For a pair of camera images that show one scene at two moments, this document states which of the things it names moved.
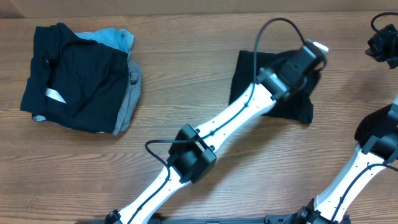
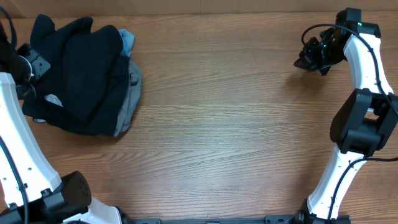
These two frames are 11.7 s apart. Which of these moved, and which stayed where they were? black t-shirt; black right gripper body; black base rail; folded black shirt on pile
Moved: black t-shirt; black right gripper body
Stayed: black base rail; folded black shirt on pile
